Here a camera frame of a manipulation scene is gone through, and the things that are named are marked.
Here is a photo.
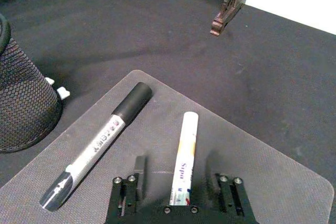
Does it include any white marker with black cap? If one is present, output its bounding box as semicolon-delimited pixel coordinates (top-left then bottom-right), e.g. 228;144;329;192
39;81;153;212

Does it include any black mesh pen cup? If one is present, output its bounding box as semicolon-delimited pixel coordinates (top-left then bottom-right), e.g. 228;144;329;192
0;13;63;154

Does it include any grey rubber mat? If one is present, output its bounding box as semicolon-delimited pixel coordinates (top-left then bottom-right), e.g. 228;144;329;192
0;69;334;224

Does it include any black table cloth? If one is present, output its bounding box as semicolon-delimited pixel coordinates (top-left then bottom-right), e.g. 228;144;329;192
0;0;336;224

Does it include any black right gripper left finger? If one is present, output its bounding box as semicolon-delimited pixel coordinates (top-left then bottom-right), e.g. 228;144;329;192
106;155;148;223

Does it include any dark carved wooden stand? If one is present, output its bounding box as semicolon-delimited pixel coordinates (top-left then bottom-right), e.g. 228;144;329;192
83;0;249;37

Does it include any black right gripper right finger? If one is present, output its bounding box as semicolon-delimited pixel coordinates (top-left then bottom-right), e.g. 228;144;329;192
205;152;257;222

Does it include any small white plastic piece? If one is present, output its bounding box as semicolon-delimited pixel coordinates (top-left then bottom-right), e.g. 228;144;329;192
45;77;71;101

